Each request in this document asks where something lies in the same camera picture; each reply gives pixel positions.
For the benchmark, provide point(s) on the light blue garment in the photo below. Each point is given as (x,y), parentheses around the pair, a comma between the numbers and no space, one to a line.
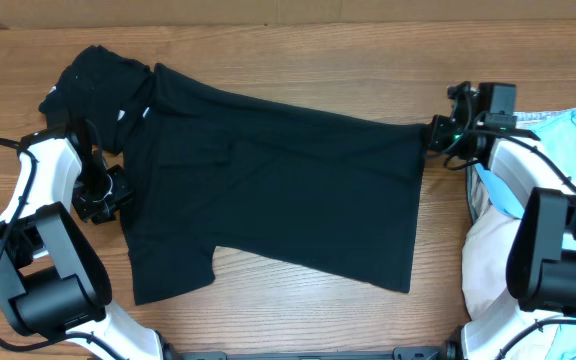
(557,131)

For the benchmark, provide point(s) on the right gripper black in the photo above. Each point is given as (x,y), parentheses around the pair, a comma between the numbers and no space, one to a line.
(438,134)

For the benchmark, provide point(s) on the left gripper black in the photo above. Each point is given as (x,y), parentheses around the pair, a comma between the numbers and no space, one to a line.
(106,198)

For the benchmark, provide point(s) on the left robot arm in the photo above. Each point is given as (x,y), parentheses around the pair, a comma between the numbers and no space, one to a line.
(53,286)

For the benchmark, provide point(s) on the white pink garment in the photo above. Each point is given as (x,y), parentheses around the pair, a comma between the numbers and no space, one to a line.
(488,250)

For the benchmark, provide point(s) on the cardboard back wall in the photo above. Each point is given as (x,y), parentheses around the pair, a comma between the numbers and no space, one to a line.
(46,14)

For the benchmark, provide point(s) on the folded black garment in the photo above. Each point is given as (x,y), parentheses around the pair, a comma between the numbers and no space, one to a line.
(109,90)

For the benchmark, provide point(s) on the black t-shirt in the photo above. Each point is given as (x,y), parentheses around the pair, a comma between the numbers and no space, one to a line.
(216,169)

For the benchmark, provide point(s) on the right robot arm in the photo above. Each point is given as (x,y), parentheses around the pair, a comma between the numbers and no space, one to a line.
(541,266)

